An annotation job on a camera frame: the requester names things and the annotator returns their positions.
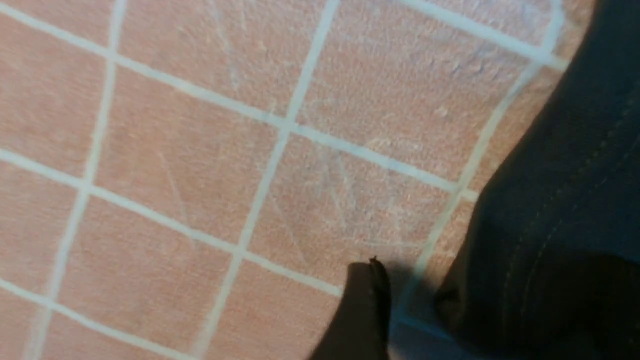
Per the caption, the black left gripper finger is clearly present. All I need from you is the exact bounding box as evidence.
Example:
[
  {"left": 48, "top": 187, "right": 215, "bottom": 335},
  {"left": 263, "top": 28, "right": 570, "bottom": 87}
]
[{"left": 308, "top": 257, "right": 392, "bottom": 360}]

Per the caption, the pink checkered tablecloth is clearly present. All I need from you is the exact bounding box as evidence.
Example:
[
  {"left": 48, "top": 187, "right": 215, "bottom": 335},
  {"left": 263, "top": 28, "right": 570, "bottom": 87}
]
[{"left": 1, "top": 0, "right": 594, "bottom": 360}]

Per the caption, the dark gray long-sleeve top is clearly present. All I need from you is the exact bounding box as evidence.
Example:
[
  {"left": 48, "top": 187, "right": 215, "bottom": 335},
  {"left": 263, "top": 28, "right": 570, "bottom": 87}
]
[{"left": 434, "top": 0, "right": 640, "bottom": 360}]

